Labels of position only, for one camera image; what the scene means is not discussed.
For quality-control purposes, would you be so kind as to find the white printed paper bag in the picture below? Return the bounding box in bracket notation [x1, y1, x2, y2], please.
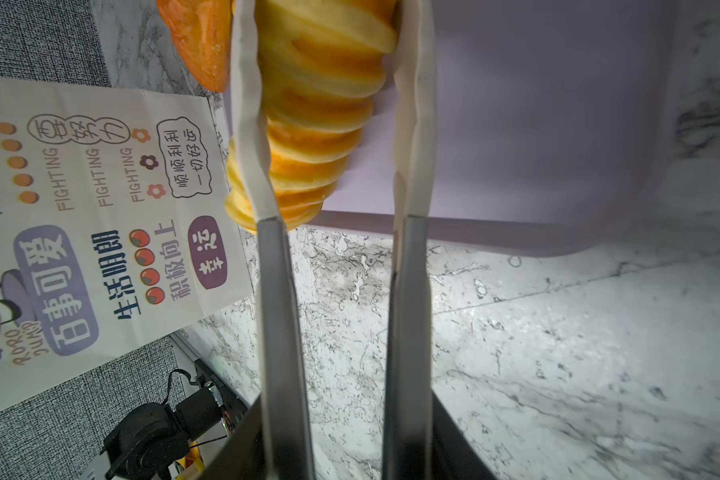
[0, 78, 252, 411]

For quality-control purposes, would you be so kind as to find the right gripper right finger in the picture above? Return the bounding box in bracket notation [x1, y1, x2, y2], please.
[382, 1, 437, 479]

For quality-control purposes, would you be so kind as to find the ridged yellow spiral bread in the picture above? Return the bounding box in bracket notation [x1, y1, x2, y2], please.
[225, 1, 399, 232]

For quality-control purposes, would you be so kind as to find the lavender tray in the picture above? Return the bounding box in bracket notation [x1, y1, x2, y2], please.
[221, 0, 697, 258]

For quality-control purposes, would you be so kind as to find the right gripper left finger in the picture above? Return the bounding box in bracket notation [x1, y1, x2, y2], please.
[230, 1, 315, 479]

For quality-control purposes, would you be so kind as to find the reddish brown loaf bread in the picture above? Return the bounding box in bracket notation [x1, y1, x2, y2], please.
[156, 0, 235, 93]

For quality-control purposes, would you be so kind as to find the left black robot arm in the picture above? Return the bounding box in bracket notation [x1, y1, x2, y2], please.
[86, 369, 223, 479]

